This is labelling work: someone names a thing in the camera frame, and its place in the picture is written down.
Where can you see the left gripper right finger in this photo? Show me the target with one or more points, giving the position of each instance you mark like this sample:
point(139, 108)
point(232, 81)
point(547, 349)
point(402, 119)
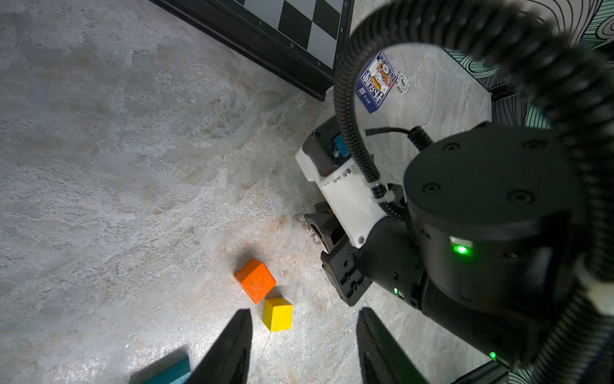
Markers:
point(381, 358)

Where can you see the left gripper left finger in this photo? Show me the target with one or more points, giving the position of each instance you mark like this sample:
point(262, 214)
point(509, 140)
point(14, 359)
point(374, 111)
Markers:
point(227, 361)

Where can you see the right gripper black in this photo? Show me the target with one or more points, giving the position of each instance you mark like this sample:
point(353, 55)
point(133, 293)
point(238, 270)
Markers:
point(389, 257)

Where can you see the teal small block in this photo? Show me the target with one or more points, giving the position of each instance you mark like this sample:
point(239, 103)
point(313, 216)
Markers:
point(168, 370)

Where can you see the yellow cube block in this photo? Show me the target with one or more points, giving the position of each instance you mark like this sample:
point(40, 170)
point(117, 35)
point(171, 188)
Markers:
point(278, 314)

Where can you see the orange cube block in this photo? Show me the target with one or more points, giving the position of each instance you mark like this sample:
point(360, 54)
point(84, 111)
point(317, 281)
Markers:
point(256, 280)

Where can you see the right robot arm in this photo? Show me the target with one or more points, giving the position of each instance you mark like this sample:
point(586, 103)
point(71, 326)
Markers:
point(502, 234)

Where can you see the blue playing card box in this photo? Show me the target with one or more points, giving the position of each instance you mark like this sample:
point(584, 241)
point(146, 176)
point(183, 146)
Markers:
point(376, 81)

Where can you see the white poker chip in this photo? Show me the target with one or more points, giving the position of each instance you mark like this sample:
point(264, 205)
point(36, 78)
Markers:
point(402, 83)

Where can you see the black grey chessboard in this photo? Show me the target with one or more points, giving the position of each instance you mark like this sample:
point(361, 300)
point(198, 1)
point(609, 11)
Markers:
point(298, 41)

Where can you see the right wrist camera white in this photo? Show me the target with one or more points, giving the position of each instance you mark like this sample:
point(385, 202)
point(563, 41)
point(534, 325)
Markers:
point(350, 210)

